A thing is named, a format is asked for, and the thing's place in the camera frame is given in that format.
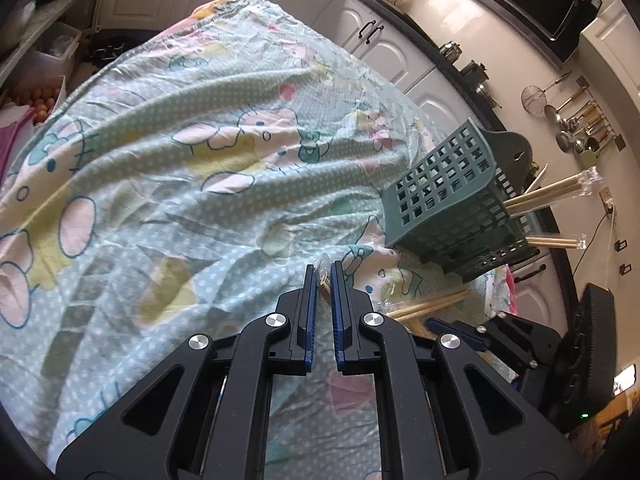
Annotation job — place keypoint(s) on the grey shelf unit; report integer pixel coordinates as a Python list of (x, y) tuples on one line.
[(60, 5)]

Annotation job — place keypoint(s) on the black range hood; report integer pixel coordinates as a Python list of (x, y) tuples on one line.
[(525, 5)]

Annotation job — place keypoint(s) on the row of hanging ladles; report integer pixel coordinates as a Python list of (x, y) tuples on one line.
[(580, 140)]

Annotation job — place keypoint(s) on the black lidded pot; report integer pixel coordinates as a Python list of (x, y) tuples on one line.
[(473, 72)]

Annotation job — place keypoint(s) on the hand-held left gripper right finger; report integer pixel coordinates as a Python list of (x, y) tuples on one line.
[(337, 310)]

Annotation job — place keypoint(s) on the clear plastic storage box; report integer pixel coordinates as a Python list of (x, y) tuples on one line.
[(57, 50)]

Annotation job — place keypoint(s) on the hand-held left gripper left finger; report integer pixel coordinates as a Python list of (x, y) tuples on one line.
[(311, 310)]

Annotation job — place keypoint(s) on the dark slippers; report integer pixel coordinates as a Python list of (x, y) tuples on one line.
[(115, 50)]

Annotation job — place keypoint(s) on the black kitchen countertop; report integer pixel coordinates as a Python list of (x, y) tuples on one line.
[(425, 55)]

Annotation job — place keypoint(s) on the green plastic utensil basket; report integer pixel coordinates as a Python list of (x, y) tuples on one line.
[(440, 220)]

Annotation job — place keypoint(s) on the bunch of chopsticks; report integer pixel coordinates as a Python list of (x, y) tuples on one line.
[(550, 190)]

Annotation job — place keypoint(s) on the white upper kitchen cabinets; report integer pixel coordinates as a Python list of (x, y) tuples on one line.
[(615, 45)]

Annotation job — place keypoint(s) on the cartoon cat printed tablecloth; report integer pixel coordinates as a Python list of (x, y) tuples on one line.
[(150, 185)]

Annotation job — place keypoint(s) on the shallow steel pan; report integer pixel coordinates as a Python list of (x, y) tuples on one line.
[(487, 95)]

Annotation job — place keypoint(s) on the pink blanket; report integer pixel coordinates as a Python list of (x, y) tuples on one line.
[(509, 290)]

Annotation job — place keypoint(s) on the pink storage box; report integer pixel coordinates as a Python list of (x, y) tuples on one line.
[(12, 145)]

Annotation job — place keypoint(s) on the white lower kitchen cabinets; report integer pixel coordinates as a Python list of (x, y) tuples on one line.
[(380, 45)]

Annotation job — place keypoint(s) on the white wall socket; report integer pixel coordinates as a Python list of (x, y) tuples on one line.
[(606, 199)]

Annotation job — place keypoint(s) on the steel teapot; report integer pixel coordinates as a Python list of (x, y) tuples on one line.
[(451, 51)]

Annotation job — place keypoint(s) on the metal utensil rail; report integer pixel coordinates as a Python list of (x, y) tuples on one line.
[(582, 81)]

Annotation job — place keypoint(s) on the box of brown eggs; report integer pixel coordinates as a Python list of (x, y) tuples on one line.
[(37, 102)]

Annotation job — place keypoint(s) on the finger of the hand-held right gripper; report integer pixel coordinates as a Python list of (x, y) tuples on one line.
[(520, 342)]

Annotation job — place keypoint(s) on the white kitchen cabinets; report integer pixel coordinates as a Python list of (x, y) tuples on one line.
[(615, 45), (380, 45)]

